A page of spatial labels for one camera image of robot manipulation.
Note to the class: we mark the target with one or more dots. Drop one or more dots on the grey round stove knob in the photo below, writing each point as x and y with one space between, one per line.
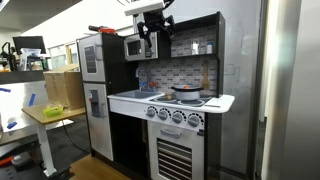
163 114
193 120
177 117
150 112

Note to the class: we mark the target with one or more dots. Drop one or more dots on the blue tape strip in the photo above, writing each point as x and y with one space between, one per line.
12 125
32 100
5 90

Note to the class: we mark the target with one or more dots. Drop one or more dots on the wooden top table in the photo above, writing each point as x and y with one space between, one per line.
46 140

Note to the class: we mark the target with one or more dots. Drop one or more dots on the stainless steel panel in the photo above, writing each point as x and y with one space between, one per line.
293 100

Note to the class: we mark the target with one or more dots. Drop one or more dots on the grey toy freezer door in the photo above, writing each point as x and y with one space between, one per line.
98 140

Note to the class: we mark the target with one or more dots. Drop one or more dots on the grey toy pot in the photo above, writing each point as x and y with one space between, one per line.
187 95

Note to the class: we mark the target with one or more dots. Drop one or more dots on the toy kitchen playset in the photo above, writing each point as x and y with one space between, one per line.
133 106

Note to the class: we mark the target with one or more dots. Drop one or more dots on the orange plastic bowl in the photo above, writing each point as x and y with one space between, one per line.
107 30

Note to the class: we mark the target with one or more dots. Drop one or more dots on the toy microwave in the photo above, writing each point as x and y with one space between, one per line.
128 56

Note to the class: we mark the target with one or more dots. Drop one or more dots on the large cardboard box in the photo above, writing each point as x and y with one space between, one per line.
66 86

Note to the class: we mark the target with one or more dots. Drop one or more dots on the small toy jar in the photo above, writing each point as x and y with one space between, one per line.
195 48
209 48

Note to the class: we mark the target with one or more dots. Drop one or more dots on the white toy oven door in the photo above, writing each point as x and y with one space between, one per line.
156 133

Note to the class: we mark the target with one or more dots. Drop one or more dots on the grey toy faucet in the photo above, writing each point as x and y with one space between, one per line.
146 71

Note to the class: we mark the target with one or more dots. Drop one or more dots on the black notes chalkboard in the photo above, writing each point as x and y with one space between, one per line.
90 60

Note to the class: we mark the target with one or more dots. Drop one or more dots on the grey toy fridge door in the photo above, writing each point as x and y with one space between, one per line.
91 40

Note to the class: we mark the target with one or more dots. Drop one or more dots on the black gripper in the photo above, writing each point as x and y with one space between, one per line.
155 18

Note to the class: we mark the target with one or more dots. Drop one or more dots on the black and red equipment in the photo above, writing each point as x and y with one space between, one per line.
16 163

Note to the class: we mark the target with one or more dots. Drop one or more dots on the black computer monitor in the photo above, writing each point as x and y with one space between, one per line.
29 45

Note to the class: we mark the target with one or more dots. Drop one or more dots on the clear plastic box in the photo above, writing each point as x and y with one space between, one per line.
31 52

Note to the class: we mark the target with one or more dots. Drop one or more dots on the grey toy water dispenser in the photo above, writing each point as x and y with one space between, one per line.
94 103

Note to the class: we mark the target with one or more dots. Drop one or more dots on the white wrist mount plate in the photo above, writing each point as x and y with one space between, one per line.
145 7

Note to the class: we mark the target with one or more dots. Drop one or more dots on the wooden toy spatula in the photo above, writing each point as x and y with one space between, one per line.
205 80

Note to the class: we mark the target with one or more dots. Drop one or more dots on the grey toy sink basin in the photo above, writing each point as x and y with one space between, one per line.
136 94

